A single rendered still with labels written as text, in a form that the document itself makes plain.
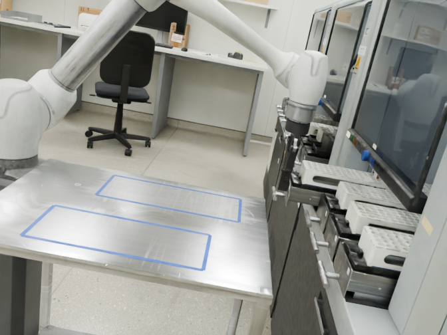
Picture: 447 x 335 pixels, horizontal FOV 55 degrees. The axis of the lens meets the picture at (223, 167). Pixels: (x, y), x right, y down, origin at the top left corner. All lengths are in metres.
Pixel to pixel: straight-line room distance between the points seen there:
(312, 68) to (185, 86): 3.70
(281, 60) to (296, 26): 3.41
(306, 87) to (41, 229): 0.82
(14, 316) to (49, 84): 0.78
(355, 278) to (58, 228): 0.62
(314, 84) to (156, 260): 0.74
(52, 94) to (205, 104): 3.53
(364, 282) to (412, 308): 0.12
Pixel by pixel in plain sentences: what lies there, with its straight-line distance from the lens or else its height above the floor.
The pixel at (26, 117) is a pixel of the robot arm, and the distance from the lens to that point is 1.39.
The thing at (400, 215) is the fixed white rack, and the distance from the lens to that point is 1.21.
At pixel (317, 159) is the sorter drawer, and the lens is 1.77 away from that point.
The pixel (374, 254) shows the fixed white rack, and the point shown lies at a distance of 0.99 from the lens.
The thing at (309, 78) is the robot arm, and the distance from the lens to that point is 1.31.
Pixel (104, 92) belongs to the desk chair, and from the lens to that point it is 3.78.
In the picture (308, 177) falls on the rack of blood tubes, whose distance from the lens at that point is 1.38.
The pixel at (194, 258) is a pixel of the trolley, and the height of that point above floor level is 0.82.
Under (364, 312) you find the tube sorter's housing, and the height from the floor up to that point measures 0.73.
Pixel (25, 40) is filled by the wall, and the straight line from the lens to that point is 5.47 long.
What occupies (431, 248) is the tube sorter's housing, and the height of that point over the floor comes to 0.93.
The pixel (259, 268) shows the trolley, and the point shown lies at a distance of 0.86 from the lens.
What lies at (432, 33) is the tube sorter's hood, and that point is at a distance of 1.07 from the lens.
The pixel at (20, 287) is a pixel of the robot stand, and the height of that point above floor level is 0.32.
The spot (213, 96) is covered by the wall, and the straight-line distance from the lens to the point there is 4.92.
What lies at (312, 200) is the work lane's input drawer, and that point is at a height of 0.77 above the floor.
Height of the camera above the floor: 1.25
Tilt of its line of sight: 19 degrees down
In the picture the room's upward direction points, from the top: 11 degrees clockwise
